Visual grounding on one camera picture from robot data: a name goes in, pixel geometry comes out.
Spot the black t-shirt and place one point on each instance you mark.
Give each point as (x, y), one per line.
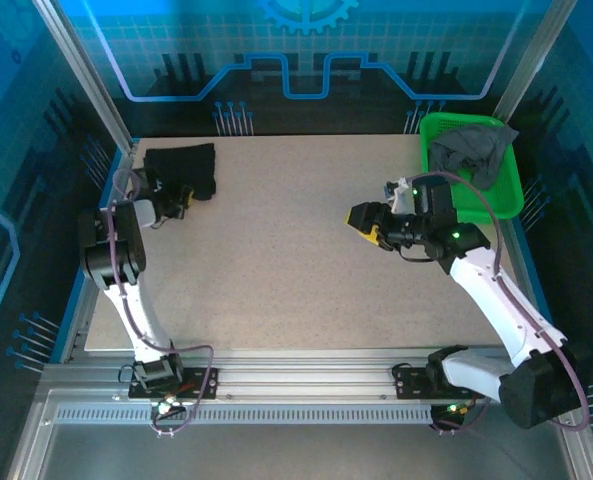
(186, 162)

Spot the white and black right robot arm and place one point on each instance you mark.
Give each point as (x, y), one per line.
(501, 300)

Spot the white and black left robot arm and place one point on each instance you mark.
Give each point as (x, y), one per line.
(126, 300)

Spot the green plastic basket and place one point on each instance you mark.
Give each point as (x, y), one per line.
(506, 195)

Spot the grey t-shirt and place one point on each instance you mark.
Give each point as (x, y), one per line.
(476, 145)

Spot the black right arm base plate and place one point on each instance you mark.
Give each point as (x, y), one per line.
(408, 382)

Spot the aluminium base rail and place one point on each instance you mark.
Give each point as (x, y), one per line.
(301, 375)

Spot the aluminium frame post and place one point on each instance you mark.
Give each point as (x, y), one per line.
(86, 65)
(536, 50)

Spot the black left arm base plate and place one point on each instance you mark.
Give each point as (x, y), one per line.
(201, 387)

